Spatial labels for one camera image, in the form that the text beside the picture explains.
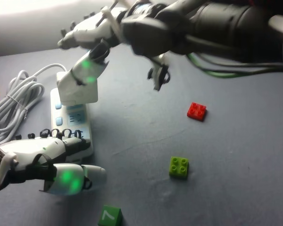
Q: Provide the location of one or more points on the grey table cloth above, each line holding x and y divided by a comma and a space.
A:
155, 141

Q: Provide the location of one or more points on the green cube number 7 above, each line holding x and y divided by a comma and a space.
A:
115, 219

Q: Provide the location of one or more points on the red stud brick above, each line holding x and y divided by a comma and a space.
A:
195, 115

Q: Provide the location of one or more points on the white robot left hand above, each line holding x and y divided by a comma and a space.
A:
37, 148

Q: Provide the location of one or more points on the lime green stud brick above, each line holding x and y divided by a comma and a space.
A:
177, 174

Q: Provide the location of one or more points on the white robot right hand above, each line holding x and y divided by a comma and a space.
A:
89, 28

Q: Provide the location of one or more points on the white power strip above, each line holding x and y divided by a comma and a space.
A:
88, 122

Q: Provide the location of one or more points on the white charger adapter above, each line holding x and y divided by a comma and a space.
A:
85, 94

